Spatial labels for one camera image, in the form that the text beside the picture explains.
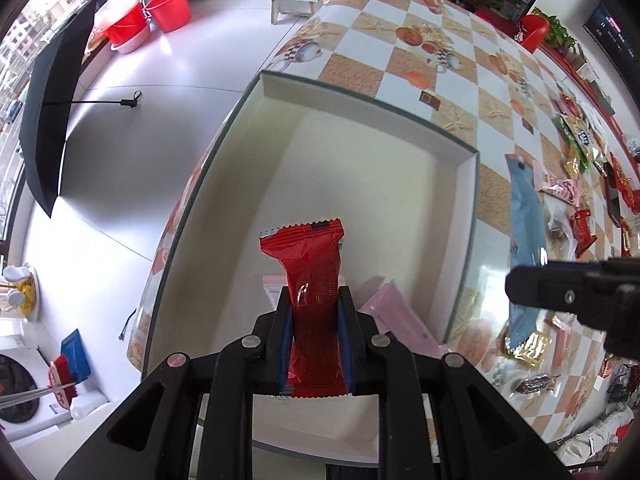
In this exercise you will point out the red bucket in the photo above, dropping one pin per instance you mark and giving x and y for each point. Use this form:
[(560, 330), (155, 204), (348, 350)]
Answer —
[(125, 22), (167, 10)]

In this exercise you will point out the white washing machine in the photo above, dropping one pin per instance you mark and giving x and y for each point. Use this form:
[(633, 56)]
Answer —
[(25, 390)]

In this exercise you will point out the green potted plant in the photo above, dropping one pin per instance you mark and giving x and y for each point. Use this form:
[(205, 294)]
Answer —
[(560, 30)]

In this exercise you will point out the television screen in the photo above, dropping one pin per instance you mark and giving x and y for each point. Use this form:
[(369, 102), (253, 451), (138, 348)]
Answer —
[(615, 32)]

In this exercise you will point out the dark silver snack packet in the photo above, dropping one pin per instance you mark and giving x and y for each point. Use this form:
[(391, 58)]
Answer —
[(532, 385)]

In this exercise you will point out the gold foil snack packet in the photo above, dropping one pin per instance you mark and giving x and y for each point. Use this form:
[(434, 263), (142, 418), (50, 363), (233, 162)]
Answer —
[(532, 350)]

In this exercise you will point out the small red snack packet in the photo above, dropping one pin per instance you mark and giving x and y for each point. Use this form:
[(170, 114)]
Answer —
[(582, 232)]

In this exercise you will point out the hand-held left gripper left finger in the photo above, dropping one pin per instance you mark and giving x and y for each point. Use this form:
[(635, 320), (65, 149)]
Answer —
[(286, 350)]

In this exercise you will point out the plain pink snack packet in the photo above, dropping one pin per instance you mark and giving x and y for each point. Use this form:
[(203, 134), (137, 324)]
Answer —
[(400, 320)]

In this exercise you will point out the green snack packet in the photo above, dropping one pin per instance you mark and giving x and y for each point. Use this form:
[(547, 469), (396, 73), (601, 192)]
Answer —
[(575, 135)]

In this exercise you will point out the red broom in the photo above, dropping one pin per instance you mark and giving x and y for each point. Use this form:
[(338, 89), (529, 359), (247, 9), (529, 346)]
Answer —
[(62, 375)]

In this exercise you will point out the white low stool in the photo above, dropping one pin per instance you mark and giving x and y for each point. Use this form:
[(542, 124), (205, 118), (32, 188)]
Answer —
[(295, 0)]

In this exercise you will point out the red plastic chair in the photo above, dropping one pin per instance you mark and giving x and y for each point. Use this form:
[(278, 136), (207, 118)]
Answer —
[(530, 32)]

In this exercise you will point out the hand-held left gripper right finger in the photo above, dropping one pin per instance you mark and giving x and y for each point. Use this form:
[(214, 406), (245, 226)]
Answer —
[(345, 350)]

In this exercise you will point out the white cardboard box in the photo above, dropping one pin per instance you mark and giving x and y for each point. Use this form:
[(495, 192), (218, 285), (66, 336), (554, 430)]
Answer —
[(320, 170)]

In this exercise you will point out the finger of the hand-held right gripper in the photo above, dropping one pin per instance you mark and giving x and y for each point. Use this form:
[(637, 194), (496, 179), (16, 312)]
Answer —
[(540, 287)]

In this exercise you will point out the checkered printed tablecloth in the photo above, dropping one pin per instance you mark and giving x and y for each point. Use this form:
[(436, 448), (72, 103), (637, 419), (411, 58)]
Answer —
[(440, 60)]

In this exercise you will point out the pile of assorted snack packets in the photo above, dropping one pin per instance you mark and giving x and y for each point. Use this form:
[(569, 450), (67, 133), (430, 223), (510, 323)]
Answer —
[(612, 175)]

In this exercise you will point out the light blue snack packet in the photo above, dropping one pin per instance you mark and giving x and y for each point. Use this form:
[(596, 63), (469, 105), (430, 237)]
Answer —
[(525, 210)]

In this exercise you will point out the pink printed snack packet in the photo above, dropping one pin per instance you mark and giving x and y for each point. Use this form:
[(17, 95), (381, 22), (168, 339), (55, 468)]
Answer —
[(560, 185)]

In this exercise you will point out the clear packet with brown snack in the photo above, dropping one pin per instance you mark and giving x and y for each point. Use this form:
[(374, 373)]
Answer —
[(557, 232)]

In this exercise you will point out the black umbrella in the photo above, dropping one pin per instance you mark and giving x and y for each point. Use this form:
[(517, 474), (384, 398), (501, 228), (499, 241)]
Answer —
[(47, 100)]

